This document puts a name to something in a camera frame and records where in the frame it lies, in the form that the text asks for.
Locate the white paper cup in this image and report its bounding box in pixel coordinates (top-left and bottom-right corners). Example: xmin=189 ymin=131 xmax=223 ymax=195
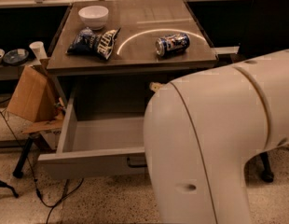
xmin=29 ymin=41 xmax=48 ymax=60

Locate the grey open drawer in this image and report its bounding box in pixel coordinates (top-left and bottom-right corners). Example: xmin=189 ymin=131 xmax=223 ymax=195
xmin=38 ymin=77 xmax=148 ymax=179

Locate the grey cabinet with counter top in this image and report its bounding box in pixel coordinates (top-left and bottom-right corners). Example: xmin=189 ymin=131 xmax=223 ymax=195
xmin=48 ymin=0 xmax=217 ymax=101

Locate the dark round plate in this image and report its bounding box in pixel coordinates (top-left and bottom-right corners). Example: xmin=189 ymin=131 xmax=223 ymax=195
xmin=3 ymin=49 xmax=29 ymax=66

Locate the blue soda can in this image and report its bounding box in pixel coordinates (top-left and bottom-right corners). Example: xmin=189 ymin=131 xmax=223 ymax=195
xmin=155 ymin=33 xmax=190 ymax=57

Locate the dark drawer handle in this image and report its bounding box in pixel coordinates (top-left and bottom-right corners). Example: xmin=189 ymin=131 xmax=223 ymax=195
xmin=127 ymin=157 xmax=147 ymax=168

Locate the white bowl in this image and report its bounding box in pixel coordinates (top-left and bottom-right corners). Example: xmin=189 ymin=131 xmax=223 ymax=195
xmin=78 ymin=6 xmax=109 ymax=30

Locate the black cable on floor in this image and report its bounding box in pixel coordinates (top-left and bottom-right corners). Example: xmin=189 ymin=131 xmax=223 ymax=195
xmin=0 ymin=96 xmax=85 ymax=224

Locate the blue chip bag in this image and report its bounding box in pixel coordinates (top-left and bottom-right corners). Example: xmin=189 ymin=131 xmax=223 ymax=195
xmin=66 ymin=27 xmax=119 ymax=61

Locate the black tripod leg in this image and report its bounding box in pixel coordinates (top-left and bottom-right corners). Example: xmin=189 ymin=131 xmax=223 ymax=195
xmin=13 ymin=133 xmax=39 ymax=178

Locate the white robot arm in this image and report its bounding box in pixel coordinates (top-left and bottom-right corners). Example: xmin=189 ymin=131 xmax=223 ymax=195
xmin=144 ymin=49 xmax=289 ymax=224

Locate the brown cardboard box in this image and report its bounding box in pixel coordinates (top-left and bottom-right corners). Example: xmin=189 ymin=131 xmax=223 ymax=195
xmin=6 ymin=58 xmax=65 ymax=151

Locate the black office chair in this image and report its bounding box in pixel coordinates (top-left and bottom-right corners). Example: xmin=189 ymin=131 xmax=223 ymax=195
xmin=231 ymin=0 xmax=289 ymax=182

